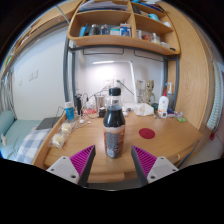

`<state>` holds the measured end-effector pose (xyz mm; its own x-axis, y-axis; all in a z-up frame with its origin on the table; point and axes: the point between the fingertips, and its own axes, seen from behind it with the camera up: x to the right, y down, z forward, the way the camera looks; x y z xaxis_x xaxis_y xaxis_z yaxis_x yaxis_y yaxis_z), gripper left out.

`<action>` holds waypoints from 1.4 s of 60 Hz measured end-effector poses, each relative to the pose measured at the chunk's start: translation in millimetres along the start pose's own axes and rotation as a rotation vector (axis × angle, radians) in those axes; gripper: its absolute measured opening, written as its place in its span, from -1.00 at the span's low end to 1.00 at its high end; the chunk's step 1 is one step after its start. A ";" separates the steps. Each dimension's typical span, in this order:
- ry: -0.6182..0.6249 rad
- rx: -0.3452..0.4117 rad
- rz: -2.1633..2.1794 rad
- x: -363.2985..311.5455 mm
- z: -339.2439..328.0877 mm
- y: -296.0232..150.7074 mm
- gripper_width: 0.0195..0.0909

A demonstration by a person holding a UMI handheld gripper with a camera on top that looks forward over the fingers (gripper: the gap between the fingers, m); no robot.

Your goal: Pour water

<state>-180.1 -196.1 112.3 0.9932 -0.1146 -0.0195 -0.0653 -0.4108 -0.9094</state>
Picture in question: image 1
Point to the bed with checked blanket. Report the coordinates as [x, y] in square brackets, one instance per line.
[20, 140]

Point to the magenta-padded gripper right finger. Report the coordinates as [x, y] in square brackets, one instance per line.
[160, 166]

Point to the white wall outlet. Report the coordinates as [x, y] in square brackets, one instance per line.
[119, 82]
[108, 83]

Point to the small white thermometer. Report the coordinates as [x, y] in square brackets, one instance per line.
[162, 114]

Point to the steel tumbler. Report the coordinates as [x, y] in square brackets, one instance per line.
[99, 102]

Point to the flat round red coaster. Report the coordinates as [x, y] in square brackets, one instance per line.
[146, 133]

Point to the white wall switch plate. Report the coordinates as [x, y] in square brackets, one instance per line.
[33, 75]

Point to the dark drink bottle black cap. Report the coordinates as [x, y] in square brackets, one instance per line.
[114, 123]

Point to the black charger block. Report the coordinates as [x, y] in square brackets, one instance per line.
[102, 112]

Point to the white earbuds case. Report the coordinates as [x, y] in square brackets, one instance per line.
[125, 113]

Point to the black slim device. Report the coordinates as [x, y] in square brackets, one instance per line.
[79, 105]

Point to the dark green jar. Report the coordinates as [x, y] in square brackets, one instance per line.
[155, 106]

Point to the small green packet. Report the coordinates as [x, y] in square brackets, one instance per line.
[181, 119]

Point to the dark grey laptop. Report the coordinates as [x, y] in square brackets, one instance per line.
[46, 123]

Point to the red packet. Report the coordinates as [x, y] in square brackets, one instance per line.
[90, 110]

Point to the wooden shelf unit with items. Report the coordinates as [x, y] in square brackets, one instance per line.
[110, 40]

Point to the white earphones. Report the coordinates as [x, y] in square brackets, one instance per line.
[81, 121]

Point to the wooden tree figurine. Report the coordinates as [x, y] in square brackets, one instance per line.
[149, 90]

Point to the white pump lotion bottle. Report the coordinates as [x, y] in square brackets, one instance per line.
[163, 103]

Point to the clear spray bottle blue nozzle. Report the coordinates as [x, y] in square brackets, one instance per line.
[170, 96]

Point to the blue tube white cap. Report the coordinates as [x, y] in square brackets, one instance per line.
[69, 113]

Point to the grey metal desk frame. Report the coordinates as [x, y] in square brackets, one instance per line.
[65, 66]

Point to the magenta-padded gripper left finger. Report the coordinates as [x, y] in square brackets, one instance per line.
[63, 166]

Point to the white printed box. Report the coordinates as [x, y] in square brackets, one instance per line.
[140, 87]

